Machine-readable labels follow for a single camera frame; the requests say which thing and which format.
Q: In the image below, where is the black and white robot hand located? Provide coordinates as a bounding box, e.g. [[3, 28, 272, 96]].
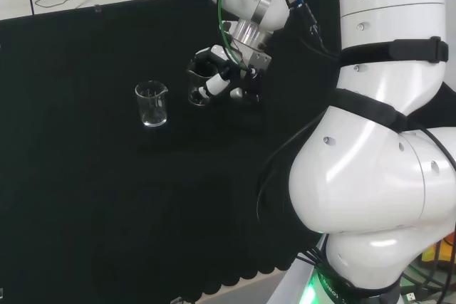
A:
[[191, 44, 273, 105]]

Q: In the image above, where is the clear glass beaker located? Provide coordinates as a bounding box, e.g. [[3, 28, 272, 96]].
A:
[[186, 60, 220, 107], [134, 80, 169, 128]]

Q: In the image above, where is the black bench cloth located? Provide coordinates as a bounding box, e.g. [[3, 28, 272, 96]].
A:
[[0, 0, 343, 301]]

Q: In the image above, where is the yellow stop button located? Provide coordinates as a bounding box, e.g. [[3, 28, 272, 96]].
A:
[[420, 236, 456, 269]]

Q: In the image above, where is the green cable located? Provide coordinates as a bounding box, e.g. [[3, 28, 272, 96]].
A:
[[216, 0, 271, 73]]

